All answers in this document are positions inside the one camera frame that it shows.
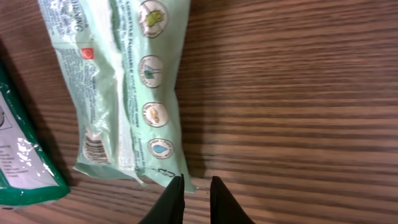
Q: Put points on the green 3M glove package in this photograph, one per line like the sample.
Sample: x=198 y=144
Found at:
x=28 y=176

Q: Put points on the teal snack bar wrapper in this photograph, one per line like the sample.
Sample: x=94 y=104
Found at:
x=120 y=61

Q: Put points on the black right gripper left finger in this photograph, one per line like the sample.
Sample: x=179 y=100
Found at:
x=169 y=207

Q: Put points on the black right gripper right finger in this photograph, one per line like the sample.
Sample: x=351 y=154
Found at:
x=224 y=208

